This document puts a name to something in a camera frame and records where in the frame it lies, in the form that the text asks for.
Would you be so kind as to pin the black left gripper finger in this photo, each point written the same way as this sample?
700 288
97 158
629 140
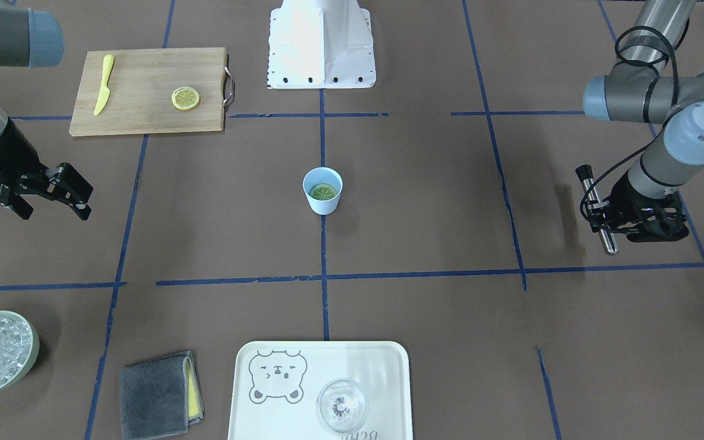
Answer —
593 206
609 226

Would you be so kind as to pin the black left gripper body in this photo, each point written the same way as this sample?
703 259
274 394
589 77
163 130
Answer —
625 197

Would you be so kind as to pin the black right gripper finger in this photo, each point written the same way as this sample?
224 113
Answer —
20 207
69 187

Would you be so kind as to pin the steel muddler black tip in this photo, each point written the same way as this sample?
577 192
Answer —
588 182

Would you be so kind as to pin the yellow lemon slice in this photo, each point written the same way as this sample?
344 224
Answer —
323 192

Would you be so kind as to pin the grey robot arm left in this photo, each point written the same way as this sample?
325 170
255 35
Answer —
644 87

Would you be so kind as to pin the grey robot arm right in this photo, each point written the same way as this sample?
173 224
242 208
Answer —
33 38

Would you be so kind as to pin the light blue cup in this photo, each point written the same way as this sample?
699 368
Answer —
322 175

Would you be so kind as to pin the bamboo cutting board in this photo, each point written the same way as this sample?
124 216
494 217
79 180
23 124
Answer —
141 84

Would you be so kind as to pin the yellow plastic knife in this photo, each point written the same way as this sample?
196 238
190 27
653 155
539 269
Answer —
104 92

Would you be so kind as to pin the grey folded cloth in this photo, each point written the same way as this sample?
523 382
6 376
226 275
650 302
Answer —
160 397

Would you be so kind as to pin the cream bear tray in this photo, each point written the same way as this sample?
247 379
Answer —
276 385

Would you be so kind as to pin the clear wine glass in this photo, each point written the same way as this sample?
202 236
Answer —
342 406

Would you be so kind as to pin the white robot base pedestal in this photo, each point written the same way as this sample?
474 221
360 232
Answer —
320 45

